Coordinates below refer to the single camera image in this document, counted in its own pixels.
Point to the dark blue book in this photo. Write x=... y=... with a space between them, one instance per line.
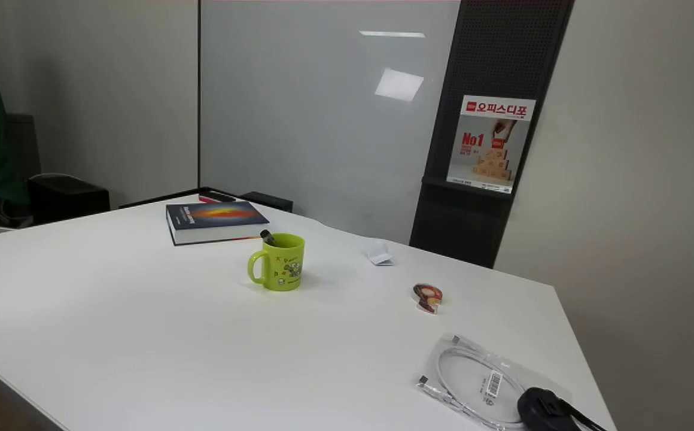
x=212 y=218

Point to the black perforated display stand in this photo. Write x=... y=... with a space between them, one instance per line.
x=490 y=60

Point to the red and white poster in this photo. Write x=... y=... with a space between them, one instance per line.
x=490 y=143

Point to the black pen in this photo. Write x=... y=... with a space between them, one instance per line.
x=267 y=237

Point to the tape dispenser with red tape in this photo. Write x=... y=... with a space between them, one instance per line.
x=428 y=296

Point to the red and black marker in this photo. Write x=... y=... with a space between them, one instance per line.
x=215 y=196

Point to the whiteboard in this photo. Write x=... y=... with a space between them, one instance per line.
x=323 y=108

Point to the green mug with cartoon print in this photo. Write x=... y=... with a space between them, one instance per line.
x=284 y=266

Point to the folded white paper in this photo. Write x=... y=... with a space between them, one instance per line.
x=379 y=254

